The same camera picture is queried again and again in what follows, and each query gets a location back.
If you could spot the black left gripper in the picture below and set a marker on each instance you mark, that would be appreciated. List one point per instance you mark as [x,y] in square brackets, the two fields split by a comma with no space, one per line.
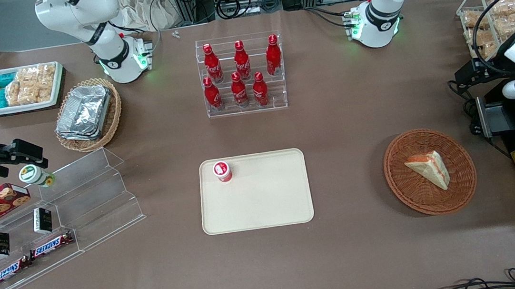
[487,70]

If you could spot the triangular sandwich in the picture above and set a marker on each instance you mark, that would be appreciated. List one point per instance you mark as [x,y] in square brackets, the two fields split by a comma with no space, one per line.
[428,169]

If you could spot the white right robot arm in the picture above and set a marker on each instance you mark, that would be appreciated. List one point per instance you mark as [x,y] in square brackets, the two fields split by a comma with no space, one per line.
[80,10]

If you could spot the white rectangular snack tray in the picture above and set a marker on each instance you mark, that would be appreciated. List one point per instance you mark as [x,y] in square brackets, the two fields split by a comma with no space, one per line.
[24,107]

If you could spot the light tan wicker basket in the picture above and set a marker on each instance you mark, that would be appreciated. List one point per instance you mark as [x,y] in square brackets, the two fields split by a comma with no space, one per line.
[111,121]

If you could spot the brown round wicker basket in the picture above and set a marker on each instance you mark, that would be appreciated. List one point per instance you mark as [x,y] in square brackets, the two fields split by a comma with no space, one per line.
[411,195]

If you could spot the beige plastic tray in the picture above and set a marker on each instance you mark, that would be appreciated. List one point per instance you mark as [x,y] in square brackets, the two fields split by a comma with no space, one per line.
[263,196]

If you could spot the cup with green white lid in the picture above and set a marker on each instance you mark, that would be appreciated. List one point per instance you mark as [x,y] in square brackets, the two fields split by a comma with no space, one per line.
[33,175]

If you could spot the teal snack pack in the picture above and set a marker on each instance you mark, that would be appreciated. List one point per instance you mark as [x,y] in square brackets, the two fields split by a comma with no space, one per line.
[5,79]
[1,98]

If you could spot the clear bag of crackers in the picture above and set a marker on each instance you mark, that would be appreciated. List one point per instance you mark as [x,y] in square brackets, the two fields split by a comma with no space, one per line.
[14,93]
[28,87]
[46,80]

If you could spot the stack of foil trays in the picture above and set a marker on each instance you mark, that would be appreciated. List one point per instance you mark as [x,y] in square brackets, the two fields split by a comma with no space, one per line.
[84,112]

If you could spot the clear acrylic stepped shelf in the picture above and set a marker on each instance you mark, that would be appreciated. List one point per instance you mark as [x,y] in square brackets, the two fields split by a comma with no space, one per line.
[101,204]
[27,278]

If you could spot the snickers bar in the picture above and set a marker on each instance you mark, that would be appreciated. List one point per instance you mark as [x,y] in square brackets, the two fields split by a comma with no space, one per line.
[52,245]
[10,272]

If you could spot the beige cloth bag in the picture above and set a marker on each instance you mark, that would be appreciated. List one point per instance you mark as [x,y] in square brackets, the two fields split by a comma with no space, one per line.
[143,10]

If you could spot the tiny white connector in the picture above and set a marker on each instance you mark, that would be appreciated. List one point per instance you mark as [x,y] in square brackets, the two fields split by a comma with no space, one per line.
[175,34]

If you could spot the red cola bottle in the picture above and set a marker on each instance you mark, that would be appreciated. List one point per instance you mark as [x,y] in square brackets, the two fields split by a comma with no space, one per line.
[212,96]
[273,56]
[239,91]
[260,91]
[242,62]
[213,65]

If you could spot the red cup with white lid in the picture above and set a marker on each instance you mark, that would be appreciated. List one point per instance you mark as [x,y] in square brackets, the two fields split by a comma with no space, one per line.
[222,171]

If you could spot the clear acrylic bottle rack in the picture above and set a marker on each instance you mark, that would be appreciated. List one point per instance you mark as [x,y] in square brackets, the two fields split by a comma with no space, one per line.
[276,99]

